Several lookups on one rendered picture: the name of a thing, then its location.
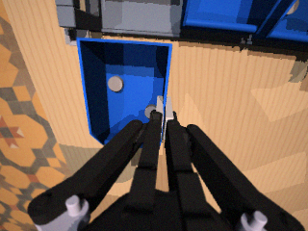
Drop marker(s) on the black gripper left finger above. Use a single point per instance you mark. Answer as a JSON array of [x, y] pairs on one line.
[[67, 206]]

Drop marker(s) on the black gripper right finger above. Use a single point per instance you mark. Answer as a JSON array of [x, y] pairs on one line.
[[243, 205]]

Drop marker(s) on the blue bin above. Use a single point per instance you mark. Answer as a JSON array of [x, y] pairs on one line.
[[144, 69], [293, 25], [233, 16]]

